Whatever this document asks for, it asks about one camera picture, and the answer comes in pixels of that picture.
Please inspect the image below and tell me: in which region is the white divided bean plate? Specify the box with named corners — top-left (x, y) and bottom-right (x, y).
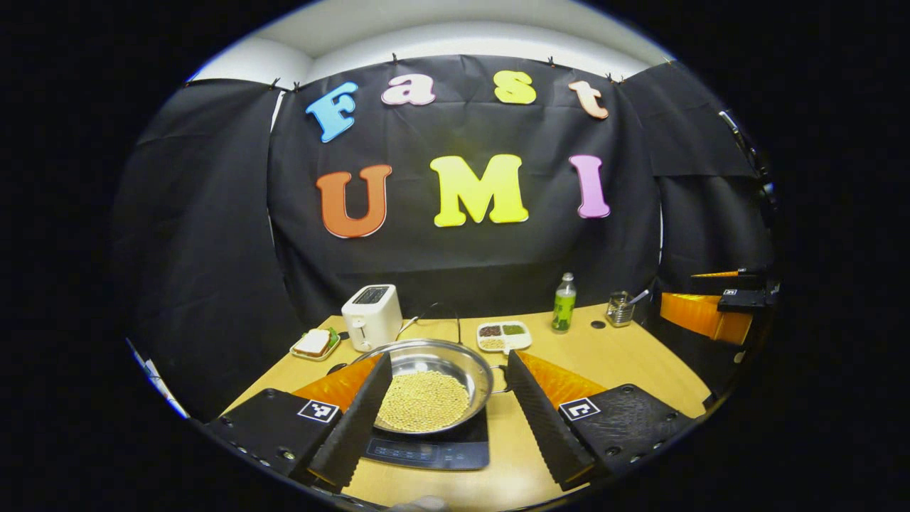
top-left (476, 321), bottom-right (532, 354)

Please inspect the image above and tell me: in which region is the small green tray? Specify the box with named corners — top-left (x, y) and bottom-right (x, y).
top-left (290, 327), bottom-right (342, 362)

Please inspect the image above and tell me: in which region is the green drink bottle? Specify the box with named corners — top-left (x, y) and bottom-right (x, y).
top-left (552, 272), bottom-right (577, 334)

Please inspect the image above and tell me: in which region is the black induction cooktop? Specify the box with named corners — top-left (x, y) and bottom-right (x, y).
top-left (359, 409), bottom-right (491, 471)

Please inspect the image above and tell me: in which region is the pile of soybeans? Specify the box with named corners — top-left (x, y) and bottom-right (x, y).
top-left (375, 370), bottom-right (472, 432)

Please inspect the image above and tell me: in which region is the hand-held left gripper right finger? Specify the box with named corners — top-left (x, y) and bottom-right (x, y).
top-left (506, 350), bottom-right (701, 491)

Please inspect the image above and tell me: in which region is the white toaster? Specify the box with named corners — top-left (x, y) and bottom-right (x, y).
top-left (341, 284), bottom-right (404, 353)

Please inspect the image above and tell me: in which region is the stainless steel pot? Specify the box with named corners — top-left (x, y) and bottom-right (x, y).
top-left (326, 338), bottom-right (511, 436)

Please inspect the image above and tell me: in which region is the metal wire utensil holder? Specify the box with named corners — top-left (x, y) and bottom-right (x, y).
top-left (606, 291), bottom-right (636, 329)

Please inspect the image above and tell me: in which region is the sandwich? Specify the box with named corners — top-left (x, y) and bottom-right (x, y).
top-left (295, 329), bottom-right (332, 356)

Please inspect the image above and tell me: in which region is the metal backdrop stand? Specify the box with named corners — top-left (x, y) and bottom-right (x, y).
top-left (718, 109), bottom-right (776, 214)

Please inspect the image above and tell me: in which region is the black power cable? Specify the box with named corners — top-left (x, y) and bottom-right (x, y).
top-left (416, 302), bottom-right (463, 344)

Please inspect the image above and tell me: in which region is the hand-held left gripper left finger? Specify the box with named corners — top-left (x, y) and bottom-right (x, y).
top-left (203, 352), bottom-right (394, 493)

